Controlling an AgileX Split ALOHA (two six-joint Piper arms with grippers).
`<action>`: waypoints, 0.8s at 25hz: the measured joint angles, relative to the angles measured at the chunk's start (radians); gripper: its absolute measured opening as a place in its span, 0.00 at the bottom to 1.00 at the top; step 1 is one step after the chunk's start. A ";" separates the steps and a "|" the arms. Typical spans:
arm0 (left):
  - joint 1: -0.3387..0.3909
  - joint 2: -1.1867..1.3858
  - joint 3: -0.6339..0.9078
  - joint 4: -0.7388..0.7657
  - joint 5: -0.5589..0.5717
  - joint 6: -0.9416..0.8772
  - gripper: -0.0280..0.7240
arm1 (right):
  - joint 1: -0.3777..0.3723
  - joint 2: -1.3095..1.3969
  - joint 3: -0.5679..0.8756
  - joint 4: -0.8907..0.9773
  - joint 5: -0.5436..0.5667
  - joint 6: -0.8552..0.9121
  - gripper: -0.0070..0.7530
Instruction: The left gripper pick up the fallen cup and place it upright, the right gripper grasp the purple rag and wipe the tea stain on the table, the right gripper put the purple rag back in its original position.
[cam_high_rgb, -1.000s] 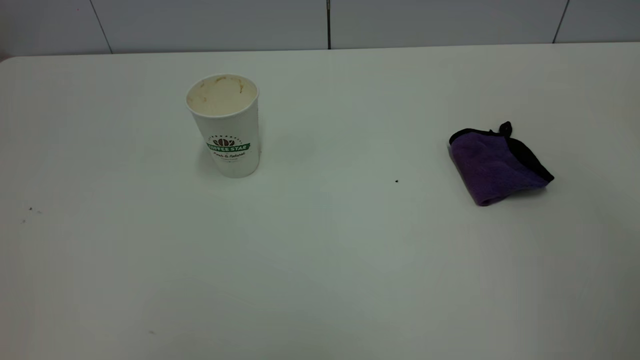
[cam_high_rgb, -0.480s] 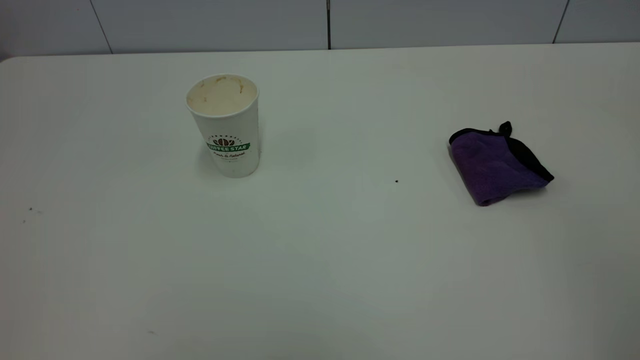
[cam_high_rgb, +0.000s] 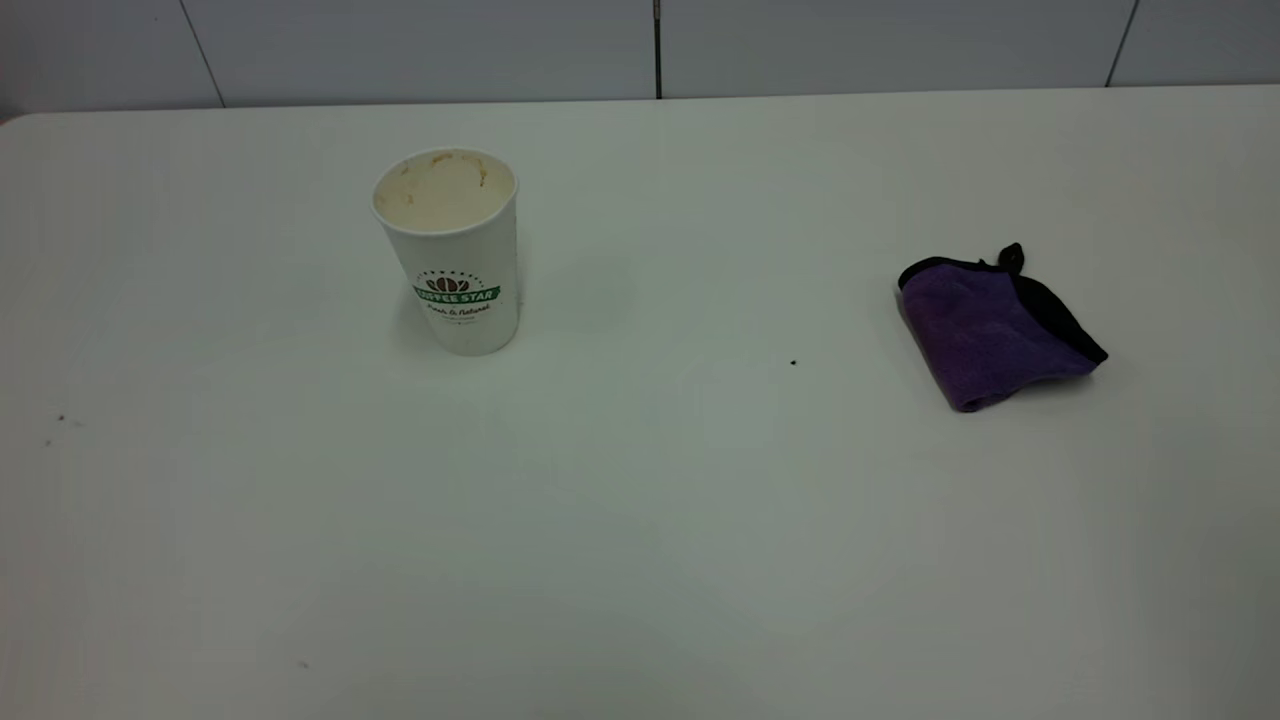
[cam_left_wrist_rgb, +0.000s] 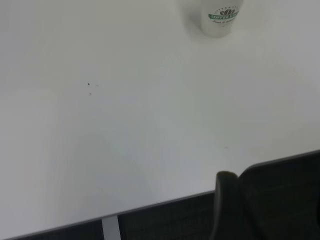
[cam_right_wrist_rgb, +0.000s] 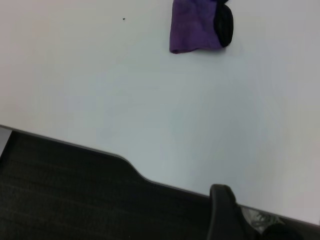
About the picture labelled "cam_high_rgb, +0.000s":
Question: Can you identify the purple microfiber cloth black trim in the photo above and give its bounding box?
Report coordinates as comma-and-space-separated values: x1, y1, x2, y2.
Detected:
896, 242, 1110, 414

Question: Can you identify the white paper coffee cup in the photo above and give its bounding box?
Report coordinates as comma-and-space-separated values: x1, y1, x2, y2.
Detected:
371, 147, 521, 358

